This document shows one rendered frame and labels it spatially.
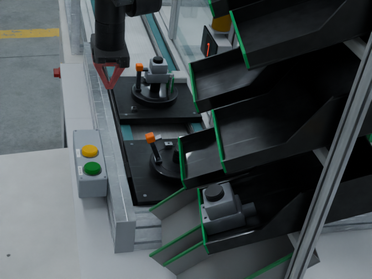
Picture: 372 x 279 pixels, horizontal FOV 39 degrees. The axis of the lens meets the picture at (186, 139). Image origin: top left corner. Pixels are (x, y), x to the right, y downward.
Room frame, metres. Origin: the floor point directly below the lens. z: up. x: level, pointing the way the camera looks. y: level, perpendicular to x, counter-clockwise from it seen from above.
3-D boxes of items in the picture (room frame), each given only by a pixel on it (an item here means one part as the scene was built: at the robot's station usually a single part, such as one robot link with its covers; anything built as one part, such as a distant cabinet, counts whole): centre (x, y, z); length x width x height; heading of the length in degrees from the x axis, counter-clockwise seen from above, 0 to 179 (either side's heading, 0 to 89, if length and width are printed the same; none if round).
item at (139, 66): (1.36, 0.16, 1.04); 0.04 x 0.02 x 0.08; 109
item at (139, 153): (1.05, 0.01, 1.01); 0.24 x 0.24 x 0.13; 19
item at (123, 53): (0.93, 0.18, 1.35); 0.10 x 0.07 x 0.07; 18
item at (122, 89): (1.37, 0.11, 0.96); 0.24 x 0.24 x 0.02; 19
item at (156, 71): (1.37, 0.11, 1.06); 0.08 x 0.04 x 0.07; 109
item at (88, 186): (1.06, 0.24, 0.93); 0.21 x 0.07 x 0.06; 19
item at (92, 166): (0.99, 0.22, 0.96); 0.04 x 0.04 x 0.02
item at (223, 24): (1.27, -0.04, 1.28); 0.05 x 0.05 x 0.05
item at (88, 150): (1.06, 0.24, 0.96); 0.04 x 0.04 x 0.02
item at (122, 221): (1.26, 0.24, 0.91); 0.89 x 0.06 x 0.11; 19
